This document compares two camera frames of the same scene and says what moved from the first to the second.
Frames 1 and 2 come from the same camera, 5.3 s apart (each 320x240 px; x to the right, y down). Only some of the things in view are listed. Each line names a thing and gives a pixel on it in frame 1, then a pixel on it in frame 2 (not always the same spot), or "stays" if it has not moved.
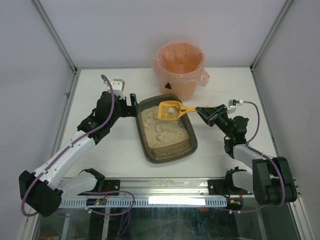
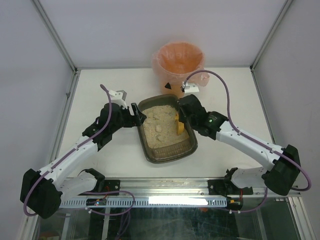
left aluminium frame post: (50, 26) stays
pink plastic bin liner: (181, 61) stays
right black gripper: (216, 116) → (183, 110)
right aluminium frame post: (270, 34) stays
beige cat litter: (161, 132) stays
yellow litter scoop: (173, 110) → (180, 125)
